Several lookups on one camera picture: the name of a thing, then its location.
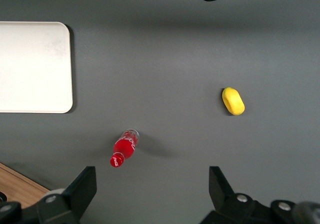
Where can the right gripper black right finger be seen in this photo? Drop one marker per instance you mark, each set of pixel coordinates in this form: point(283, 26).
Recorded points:
point(225, 201)

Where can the wooden drawer cabinet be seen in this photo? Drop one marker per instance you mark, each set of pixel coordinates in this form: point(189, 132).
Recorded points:
point(15, 184)

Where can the yellow lemon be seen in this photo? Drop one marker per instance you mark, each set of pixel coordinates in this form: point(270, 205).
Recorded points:
point(233, 101)

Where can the cream rectangular tray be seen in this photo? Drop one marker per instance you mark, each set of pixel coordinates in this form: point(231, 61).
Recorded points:
point(35, 66)

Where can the red cola bottle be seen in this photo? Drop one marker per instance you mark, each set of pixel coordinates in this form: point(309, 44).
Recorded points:
point(125, 146)

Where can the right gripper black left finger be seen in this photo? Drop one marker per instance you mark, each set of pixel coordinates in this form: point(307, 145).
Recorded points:
point(80, 191)

